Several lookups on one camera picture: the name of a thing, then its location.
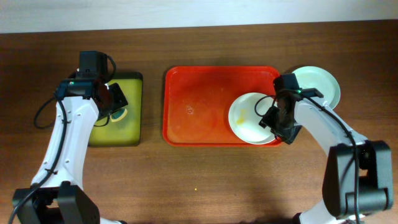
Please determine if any black tray with yellow liquid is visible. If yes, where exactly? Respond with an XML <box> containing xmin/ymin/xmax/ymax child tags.
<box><xmin>88</xmin><ymin>72</ymin><xmax>143</xmax><ymax>147</ymax></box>

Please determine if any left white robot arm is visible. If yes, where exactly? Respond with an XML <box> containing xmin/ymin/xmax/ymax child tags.
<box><xmin>8</xmin><ymin>51</ymin><xmax>127</xmax><ymax>223</ymax></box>

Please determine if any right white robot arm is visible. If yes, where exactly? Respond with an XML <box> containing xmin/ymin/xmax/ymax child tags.
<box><xmin>259</xmin><ymin>73</ymin><xmax>394</xmax><ymax>224</ymax></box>

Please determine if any green yellow sponge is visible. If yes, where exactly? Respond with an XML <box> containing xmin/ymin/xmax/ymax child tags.
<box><xmin>110</xmin><ymin>108</ymin><xmax>127</xmax><ymax>123</ymax></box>

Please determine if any white cream plate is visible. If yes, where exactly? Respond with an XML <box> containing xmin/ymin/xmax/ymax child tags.
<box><xmin>228</xmin><ymin>93</ymin><xmax>275</xmax><ymax>145</ymax></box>

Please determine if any red plastic tray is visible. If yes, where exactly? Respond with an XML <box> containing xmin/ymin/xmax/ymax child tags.
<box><xmin>163</xmin><ymin>65</ymin><xmax>280</xmax><ymax>147</ymax></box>

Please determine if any mint green plate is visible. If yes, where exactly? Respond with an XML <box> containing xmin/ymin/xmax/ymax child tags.
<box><xmin>293</xmin><ymin>66</ymin><xmax>341</xmax><ymax>109</ymax></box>

